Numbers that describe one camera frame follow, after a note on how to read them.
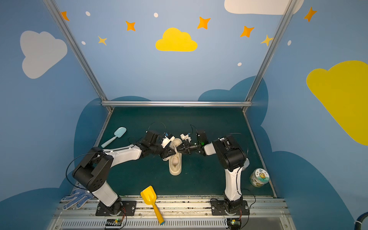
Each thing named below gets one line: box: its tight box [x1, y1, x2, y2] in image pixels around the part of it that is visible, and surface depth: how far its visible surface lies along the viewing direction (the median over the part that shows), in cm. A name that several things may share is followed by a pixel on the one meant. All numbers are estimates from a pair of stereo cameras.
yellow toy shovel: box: [140, 185, 165, 226], surface depth 80 cm
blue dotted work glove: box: [60, 184, 94, 210], surface depth 78 cm
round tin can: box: [249, 167, 270, 188], surface depth 80 cm
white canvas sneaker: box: [168, 138, 183, 176], surface depth 88 cm
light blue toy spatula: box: [101, 126, 127, 149], surface depth 106 cm
